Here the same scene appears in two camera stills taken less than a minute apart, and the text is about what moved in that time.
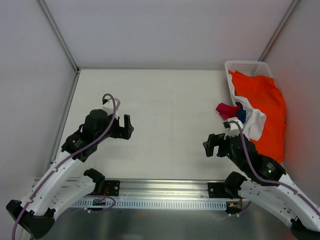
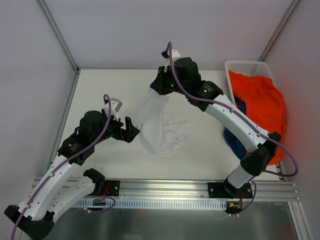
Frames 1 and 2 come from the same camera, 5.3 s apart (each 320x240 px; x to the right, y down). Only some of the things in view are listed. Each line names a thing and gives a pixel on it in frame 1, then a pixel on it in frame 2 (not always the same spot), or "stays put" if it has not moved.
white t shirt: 255,118 to 160,136
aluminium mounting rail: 162,189 stays put
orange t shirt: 262,93 stays put
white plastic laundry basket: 250,68 stays put
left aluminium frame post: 60,36 stays put
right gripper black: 221,146 to 160,85
